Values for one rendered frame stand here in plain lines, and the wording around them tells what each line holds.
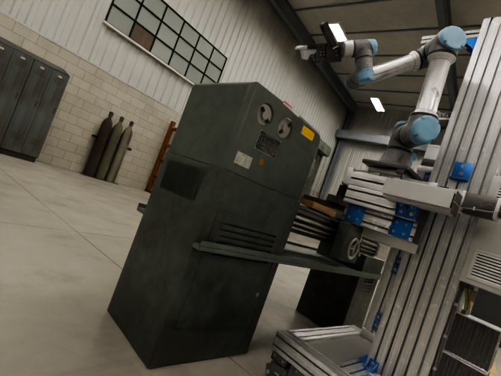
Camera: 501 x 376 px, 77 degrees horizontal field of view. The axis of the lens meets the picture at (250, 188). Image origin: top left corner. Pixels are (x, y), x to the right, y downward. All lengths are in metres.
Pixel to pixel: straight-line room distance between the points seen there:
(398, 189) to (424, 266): 0.42
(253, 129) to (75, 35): 7.10
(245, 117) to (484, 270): 1.14
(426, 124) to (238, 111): 0.80
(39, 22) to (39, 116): 1.87
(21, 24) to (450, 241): 7.62
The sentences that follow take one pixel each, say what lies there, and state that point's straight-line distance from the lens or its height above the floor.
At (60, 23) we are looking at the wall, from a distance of 8.17.
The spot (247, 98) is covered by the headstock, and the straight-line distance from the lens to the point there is 1.36.
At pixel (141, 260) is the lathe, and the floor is 0.33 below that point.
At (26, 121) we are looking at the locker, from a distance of 7.36.
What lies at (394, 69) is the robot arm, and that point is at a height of 1.61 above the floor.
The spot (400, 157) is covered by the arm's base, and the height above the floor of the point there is 1.21.
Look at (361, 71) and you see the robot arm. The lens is 1.56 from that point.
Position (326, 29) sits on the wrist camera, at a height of 1.58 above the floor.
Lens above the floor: 0.78
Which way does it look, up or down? 2 degrees up
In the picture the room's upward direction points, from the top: 20 degrees clockwise
